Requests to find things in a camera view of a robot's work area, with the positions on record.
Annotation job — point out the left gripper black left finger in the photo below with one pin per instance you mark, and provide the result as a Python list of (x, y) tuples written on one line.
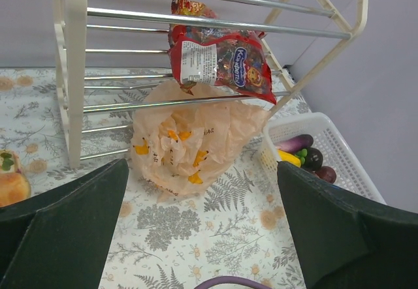
[(61, 238)]

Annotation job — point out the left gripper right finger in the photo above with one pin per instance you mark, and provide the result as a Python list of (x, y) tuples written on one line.
[(344, 240)]

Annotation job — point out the peach plastic grocery bag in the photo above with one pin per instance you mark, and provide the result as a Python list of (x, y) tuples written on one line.
[(182, 150)]

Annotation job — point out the dark plum toy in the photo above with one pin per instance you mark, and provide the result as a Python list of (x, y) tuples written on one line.
[(327, 174)]

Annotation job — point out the bread loaf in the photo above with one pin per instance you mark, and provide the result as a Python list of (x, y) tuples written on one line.
[(14, 188)]

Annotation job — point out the white plastic basket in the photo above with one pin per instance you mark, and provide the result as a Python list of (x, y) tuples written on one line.
[(350, 174)]

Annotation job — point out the yellow squash toy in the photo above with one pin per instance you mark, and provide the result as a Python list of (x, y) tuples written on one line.
[(287, 157)]

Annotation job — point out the purple eggplant toy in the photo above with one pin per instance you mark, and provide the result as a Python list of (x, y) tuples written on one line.
[(296, 143)]

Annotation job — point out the red candy bag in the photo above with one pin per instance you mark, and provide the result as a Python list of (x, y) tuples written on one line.
[(225, 57)]

